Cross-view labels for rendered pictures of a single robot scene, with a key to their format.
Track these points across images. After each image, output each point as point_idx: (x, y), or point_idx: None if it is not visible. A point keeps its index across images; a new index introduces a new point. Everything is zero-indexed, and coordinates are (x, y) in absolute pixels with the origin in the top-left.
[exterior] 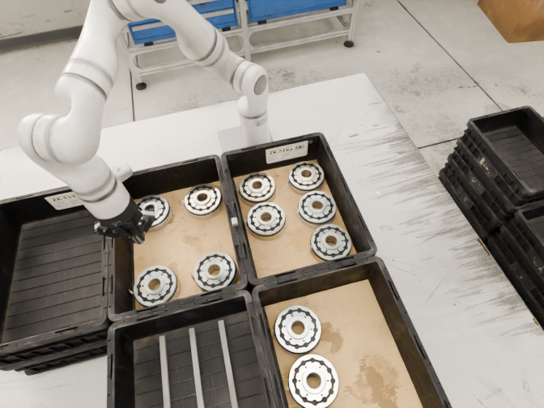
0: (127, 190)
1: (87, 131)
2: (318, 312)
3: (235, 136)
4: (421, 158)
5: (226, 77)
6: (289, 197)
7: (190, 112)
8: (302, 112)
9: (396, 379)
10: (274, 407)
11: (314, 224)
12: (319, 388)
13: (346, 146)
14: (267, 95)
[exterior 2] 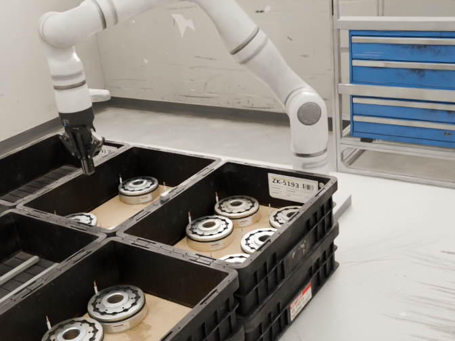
0: (140, 166)
1: (67, 24)
2: (154, 315)
3: None
4: None
5: (279, 96)
6: None
7: (290, 168)
8: (411, 208)
9: None
10: (13, 298)
11: (244, 254)
12: (66, 340)
13: (422, 257)
14: (323, 135)
